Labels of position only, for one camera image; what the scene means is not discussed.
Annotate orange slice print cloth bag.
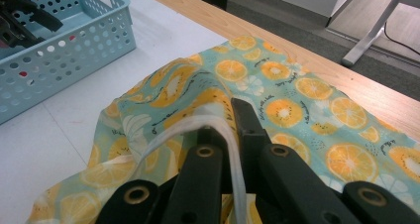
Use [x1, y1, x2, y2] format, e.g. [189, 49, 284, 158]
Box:
[28, 35, 420, 224]

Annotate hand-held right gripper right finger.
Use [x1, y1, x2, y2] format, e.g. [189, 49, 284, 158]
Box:
[230, 97, 272, 196]

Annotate white and red tube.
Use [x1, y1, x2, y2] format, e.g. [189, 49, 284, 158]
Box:
[18, 34, 78, 86]

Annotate blue perforated plastic basket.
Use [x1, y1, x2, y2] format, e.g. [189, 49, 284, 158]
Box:
[0, 0, 138, 125]

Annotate white desk frame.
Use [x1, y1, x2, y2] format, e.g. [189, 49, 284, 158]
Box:
[341, 0, 420, 68]

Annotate black floor cables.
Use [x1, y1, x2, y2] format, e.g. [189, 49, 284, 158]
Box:
[381, 20, 420, 50]

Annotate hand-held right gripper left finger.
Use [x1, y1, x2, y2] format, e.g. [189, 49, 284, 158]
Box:
[197, 126, 233, 193]

